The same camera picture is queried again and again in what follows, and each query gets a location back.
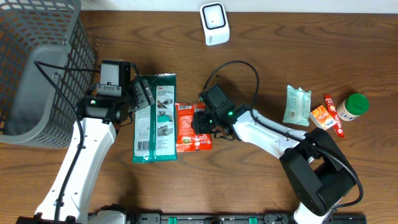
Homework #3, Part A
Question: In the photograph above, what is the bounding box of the red snack packet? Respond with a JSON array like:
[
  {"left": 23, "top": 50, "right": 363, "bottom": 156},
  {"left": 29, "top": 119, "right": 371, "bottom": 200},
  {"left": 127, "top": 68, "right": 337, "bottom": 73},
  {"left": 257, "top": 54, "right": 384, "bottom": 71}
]
[{"left": 175, "top": 103, "right": 212, "bottom": 152}]

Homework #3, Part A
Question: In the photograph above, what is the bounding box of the green white snack bag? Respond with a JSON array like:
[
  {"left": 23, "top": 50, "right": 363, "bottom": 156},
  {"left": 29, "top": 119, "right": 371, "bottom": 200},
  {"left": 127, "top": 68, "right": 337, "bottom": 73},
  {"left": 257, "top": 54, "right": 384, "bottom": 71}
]
[{"left": 132, "top": 73, "right": 177, "bottom": 163}]

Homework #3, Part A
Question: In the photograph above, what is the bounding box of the teal white snack packet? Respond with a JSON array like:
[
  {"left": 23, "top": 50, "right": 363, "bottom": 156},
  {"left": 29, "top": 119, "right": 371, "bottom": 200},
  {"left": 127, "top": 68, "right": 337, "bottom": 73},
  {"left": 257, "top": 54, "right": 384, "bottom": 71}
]
[{"left": 283, "top": 85, "right": 312, "bottom": 126}]

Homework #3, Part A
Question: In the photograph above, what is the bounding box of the orange white small packet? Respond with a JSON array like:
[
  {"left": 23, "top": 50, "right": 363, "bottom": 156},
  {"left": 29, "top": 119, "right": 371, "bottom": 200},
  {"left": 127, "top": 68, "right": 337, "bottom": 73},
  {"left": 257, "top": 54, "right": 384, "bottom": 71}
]
[{"left": 310, "top": 105, "right": 336, "bottom": 130}]

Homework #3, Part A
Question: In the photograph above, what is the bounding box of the small red wrapper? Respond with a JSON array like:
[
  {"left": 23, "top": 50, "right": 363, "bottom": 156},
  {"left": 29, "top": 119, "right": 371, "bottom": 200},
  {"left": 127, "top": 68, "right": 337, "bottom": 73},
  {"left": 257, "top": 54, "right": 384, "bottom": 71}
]
[{"left": 324, "top": 95, "right": 345, "bottom": 138}]

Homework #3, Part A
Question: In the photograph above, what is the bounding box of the green-lid white jar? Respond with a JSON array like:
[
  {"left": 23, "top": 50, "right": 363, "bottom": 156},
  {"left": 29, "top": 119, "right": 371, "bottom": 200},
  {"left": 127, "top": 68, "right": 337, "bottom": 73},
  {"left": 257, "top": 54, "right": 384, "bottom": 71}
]
[{"left": 337, "top": 93, "right": 369, "bottom": 121}]

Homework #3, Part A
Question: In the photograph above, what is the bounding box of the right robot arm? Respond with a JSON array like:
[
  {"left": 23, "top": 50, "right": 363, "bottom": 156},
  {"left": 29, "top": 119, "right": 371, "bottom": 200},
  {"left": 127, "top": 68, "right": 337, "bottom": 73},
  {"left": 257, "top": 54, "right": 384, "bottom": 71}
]
[{"left": 192, "top": 106, "right": 363, "bottom": 223}]

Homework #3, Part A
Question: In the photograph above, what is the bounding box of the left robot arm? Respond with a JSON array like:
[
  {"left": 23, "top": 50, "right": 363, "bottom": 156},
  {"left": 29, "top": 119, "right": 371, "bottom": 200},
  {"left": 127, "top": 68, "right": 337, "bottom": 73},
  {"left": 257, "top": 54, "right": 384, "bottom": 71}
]
[{"left": 17, "top": 80, "right": 155, "bottom": 223}]

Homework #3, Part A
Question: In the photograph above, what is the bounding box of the white barcode scanner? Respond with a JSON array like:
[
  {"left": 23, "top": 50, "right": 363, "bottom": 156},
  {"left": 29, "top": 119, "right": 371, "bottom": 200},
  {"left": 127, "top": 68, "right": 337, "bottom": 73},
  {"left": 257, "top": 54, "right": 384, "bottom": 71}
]
[{"left": 200, "top": 2, "right": 230, "bottom": 46}]

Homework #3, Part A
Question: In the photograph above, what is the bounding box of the grey plastic mesh basket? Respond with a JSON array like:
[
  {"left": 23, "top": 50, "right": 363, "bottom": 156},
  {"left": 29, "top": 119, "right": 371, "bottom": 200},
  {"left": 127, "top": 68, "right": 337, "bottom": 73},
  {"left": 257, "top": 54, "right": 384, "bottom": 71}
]
[{"left": 1, "top": 0, "right": 96, "bottom": 148}]

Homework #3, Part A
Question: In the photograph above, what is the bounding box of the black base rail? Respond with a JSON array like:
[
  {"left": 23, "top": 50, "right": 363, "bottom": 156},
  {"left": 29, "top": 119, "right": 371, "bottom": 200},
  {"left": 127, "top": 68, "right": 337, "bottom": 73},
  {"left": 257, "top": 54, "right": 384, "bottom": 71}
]
[{"left": 86, "top": 203, "right": 368, "bottom": 224}]

